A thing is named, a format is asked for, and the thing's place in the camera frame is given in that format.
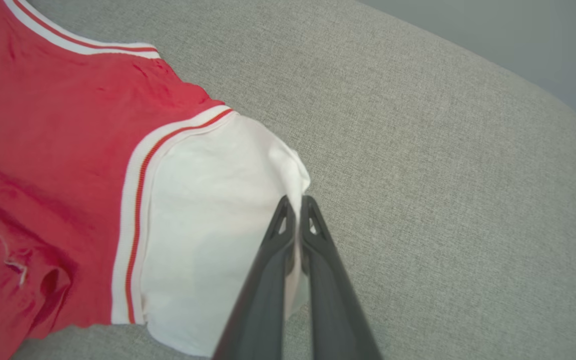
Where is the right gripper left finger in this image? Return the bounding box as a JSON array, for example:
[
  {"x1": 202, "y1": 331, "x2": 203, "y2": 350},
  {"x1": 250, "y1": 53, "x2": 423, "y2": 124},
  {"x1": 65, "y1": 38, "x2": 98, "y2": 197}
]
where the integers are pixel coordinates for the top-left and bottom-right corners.
[{"x1": 211, "y1": 195, "x2": 299, "y2": 360}]

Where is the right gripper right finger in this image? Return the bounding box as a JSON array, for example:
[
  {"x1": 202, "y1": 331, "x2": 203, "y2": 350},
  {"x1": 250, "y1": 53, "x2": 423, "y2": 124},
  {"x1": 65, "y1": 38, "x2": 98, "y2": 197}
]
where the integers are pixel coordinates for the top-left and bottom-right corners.
[{"x1": 300, "y1": 195, "x2": 384, "y2": 360}]

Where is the red and white t-shirt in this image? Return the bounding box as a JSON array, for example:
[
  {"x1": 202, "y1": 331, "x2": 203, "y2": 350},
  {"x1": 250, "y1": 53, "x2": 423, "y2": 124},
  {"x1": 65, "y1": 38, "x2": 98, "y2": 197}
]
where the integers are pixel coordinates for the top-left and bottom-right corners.
[{"x1": 0, "y1": 0, "x2": 312, "y2": 360}]

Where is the grey fabric ironing board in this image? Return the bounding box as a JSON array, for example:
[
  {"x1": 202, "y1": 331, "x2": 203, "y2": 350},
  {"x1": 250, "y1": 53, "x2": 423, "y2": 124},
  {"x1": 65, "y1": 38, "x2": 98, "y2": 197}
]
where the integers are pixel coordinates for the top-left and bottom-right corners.
[{"x1": 10, "y1": 0, "x2": 576, "y2": 360}]

